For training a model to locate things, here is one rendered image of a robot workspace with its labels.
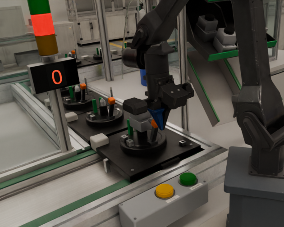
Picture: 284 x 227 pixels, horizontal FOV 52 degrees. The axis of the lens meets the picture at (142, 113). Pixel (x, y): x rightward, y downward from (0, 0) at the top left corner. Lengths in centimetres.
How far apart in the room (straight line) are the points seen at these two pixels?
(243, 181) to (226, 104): 46
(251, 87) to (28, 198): 61
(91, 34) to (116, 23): 96
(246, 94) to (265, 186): 16
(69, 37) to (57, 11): 329
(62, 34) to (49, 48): 740
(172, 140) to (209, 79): 25
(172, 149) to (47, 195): 36
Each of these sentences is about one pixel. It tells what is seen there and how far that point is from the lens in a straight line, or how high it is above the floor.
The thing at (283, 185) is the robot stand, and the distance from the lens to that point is 57.
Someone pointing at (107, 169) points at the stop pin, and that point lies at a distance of 84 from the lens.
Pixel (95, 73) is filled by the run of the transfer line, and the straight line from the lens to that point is 205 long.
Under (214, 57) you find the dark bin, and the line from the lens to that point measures 87.
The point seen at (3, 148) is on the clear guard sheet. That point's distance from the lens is 89.
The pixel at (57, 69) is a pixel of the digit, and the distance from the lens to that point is 80.
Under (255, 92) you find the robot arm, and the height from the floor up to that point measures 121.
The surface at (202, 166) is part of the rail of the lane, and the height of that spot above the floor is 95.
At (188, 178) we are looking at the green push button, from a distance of 72.
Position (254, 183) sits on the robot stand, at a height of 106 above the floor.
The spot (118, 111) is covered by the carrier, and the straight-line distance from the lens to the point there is 109.
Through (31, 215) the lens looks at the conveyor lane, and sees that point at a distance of 79.
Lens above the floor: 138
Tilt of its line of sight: 22 degrees down
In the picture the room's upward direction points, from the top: 5 degrees counter-clockwise
